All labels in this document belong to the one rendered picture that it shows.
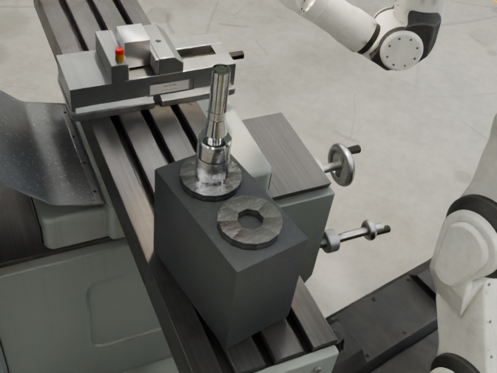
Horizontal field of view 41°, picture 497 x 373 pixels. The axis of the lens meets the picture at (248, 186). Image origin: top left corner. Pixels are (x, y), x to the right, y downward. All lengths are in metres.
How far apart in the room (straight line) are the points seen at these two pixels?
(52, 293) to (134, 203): 0.36
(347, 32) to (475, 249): 0.45
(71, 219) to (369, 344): 0.67
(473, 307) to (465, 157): 1.77
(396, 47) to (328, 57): 2.09
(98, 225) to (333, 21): 0.60
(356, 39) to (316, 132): 1.61
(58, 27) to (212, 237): 0.87
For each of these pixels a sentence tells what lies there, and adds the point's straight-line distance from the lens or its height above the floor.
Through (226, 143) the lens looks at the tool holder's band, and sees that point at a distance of 0.91.
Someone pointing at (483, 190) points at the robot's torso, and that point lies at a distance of 1.12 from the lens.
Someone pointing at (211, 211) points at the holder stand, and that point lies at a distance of 0.93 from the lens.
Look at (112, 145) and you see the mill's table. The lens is 1.31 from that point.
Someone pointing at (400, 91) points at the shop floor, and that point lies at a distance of 3.23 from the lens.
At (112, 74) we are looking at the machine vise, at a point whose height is 1.02.
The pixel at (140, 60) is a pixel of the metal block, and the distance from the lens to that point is 1.37.
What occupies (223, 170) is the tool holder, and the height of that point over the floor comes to 1.15.
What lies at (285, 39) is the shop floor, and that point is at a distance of 3.41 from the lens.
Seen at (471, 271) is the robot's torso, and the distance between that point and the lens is 1.14.
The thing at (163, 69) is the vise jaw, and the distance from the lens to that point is 1.36.
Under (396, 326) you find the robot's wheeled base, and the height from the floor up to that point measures 0.59.
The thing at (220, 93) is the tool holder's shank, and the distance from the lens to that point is 0.86.
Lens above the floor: 1.79
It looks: 44 degrees down
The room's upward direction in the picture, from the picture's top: 9 degrees clockwise
